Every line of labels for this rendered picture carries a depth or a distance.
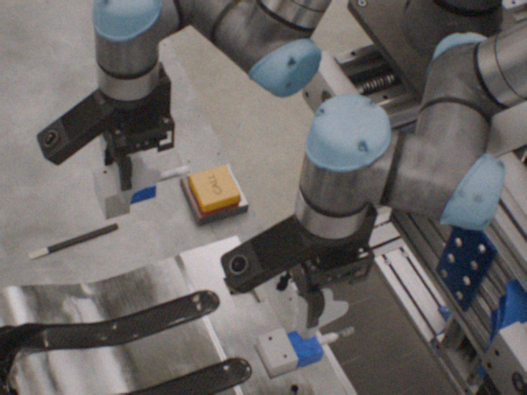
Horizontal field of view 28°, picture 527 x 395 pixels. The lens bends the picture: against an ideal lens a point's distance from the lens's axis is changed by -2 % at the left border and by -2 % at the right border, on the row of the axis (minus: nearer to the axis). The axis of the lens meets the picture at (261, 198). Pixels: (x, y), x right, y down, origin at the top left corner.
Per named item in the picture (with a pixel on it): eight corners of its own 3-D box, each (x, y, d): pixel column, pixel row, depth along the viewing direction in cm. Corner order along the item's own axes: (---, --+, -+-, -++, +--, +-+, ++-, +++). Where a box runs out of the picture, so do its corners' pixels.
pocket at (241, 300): (250, 281, 148) (253, 267, 145) (266, 313, 145) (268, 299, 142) (220, 291, 147) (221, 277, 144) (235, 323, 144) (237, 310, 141)
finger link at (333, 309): (352, 341, 127) (355, 286, 121) (306, 357, 125) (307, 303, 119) (339, 324, 129) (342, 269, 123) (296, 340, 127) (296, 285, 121)
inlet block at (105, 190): (181, 167, 152) (183, 143, 148) (194, 193, 150) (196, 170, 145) (94, 192, 148) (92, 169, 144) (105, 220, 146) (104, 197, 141)
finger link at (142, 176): (166, 206, 143) (162, 154, 137) (124, 219, 141) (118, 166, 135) (159, 192, 145) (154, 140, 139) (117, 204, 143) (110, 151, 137)
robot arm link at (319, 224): (317, 227, 106) (284, 164, 110) (311, 252, 110) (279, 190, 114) (384, 206, 108) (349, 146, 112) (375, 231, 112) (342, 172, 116)
